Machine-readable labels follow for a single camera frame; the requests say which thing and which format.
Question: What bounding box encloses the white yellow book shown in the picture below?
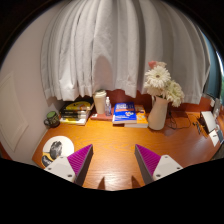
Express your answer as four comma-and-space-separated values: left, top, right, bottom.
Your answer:
59, 116, 89, 126

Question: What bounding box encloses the grey black computer mouse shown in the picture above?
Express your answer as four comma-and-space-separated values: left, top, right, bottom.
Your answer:
49, 140, 63, 160

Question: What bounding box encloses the clear small spray bottle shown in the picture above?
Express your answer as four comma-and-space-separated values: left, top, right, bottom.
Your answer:
104, 96, 113, 117

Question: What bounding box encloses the white pleated curtain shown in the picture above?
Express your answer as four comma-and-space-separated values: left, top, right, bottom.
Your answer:
40, 0, 212, 105

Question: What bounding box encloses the white paper card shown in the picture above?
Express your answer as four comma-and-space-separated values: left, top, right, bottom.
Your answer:
209, 129, 221, 148

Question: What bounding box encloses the cream ceramic pitcher vase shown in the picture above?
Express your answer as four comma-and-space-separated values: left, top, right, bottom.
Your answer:
147, 95, 171, 131

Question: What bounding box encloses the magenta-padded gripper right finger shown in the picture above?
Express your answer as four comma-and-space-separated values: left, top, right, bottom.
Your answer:
134, 144, 184, 185

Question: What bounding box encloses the dark green mug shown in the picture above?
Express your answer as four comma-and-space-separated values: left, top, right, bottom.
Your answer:
43, 110, 61, 129

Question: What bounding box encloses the orange book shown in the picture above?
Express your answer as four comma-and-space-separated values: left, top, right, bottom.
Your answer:
124, 104, 149, 129

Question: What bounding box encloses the cream lidded tumbler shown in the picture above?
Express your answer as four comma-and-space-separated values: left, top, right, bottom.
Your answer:
92, 89, 108, 115

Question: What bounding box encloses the blue book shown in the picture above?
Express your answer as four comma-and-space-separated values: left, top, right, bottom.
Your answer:
111, 101, 138, 125

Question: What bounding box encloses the dark pen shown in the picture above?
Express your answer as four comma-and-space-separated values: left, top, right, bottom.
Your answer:
194, 121, 203, 136

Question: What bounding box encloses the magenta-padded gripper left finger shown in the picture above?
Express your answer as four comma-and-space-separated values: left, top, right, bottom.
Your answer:
43, 144, 94, 187

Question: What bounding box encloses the yellow black book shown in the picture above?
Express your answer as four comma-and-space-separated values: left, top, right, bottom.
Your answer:
63, 99, 95, 113

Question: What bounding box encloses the white yellow round mouse pad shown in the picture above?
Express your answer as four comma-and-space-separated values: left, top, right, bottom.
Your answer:
41, 135, 75, 169

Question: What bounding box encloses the black cable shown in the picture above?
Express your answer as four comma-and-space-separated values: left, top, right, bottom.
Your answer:
165, 109, 193, 131

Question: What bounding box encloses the red flat book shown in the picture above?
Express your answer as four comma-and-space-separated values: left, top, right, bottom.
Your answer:
89, 112, 114, 122

